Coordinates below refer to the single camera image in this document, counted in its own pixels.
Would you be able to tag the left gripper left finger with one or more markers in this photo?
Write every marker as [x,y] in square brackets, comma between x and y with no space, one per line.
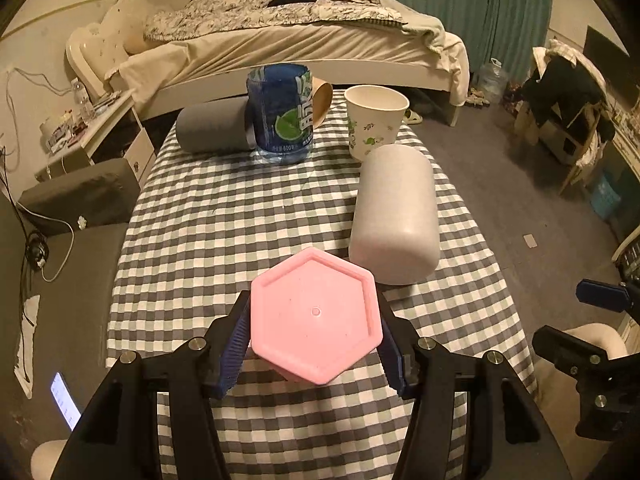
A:
[117,434]

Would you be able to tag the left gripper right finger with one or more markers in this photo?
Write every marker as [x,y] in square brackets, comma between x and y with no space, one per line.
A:
[506,436]

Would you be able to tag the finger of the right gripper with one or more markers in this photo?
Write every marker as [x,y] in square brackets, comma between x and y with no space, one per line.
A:
[568,354]
[610,297]

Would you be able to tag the pink hexagonal cup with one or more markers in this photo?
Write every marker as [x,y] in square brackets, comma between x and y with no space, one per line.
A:
[313,316]

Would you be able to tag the white plastic cup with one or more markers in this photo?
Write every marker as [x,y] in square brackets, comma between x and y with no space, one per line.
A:
[395,230]

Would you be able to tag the white paper cup green print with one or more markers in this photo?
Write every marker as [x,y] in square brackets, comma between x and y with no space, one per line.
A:
[374,117]

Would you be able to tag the grey plastic cup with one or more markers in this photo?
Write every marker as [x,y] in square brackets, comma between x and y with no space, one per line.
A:
[216,127]

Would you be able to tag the tan plastic cup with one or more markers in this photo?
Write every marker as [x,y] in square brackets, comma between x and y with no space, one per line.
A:
[322,96]

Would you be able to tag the glowing smartphone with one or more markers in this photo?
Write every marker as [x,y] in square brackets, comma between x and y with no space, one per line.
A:
[64,401]

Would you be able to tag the white paper on sofa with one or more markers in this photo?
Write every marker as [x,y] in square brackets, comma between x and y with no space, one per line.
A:
[24,366]

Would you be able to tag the dark grey sofa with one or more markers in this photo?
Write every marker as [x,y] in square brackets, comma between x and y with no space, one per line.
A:
[70,336]

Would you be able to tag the wooden chair with clothes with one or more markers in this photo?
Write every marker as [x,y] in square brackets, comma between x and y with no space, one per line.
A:
[565,107]

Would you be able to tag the pair of sneakers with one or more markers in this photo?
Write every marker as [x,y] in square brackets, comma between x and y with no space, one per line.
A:
[476,98]

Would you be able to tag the large water jug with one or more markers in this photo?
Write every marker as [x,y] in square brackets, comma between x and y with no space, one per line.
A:
[491,79]

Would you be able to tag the beige slipper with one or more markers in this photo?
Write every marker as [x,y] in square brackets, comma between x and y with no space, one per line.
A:
[412,118]

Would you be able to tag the white bedside table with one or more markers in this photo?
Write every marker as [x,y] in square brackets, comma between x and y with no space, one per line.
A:
[99,139]

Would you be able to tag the clear water bottle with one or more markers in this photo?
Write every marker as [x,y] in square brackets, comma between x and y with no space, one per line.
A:
[82,100]

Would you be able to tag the bed with beige sheet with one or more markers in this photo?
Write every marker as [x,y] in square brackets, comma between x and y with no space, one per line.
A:
[176,74]

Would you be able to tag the blue drink can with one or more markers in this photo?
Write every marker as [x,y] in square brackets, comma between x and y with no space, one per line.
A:
[280,100]

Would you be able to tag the cream pillow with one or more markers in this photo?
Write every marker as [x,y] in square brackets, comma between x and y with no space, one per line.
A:
[124,23]

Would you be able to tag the floral patterned quilt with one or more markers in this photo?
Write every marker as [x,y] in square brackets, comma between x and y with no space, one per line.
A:
[203,17]

